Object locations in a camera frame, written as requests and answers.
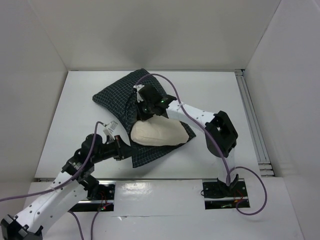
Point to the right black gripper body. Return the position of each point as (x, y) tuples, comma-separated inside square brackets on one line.
[(141, 114)]

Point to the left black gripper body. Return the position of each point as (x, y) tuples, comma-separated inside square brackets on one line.
[(113, 149)]

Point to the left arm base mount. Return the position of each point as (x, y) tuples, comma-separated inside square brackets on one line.
[(102, 199)]

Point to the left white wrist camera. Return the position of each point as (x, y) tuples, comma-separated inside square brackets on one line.
[(109, 130)]

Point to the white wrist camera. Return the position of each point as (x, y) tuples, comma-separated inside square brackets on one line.
[(109, 130), (137, 89)]

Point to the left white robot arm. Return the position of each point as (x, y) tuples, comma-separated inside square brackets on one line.
[(73, 184)]

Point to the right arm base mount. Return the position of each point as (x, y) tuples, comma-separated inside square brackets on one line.
[(218, 196)]

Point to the dark plaid pillowcase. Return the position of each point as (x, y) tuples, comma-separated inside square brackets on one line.
[(119, 98)]

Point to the cream bear pillow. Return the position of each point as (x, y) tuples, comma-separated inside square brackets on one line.
[(159, 131)]

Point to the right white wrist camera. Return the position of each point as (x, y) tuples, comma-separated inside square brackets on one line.
[(137, 89)]

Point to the aluminium rail frame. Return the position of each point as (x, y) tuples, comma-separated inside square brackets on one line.
[(263, 159)]

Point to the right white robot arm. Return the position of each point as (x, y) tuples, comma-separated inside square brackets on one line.
[(220, 133)]

